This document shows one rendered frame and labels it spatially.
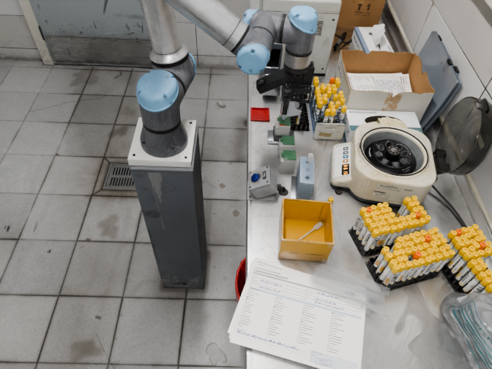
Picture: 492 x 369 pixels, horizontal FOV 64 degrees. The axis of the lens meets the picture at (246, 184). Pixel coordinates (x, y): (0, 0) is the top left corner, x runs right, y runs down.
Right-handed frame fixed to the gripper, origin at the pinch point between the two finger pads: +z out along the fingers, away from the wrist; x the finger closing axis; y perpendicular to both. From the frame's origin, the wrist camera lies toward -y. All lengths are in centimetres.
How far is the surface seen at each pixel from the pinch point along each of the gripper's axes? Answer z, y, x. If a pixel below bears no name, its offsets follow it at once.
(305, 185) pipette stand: 0.9, 5.5, -27.7
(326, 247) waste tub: 1.9, 9.1, -47.0
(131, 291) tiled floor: 97, -63, -18
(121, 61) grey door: 92, -104, 163
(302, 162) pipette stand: -0.3, 5.1, -20.1
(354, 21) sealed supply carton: 6, 38, 74
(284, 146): 4.2, 0.9, -9.3
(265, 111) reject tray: 9.6, -4.2, 13.6
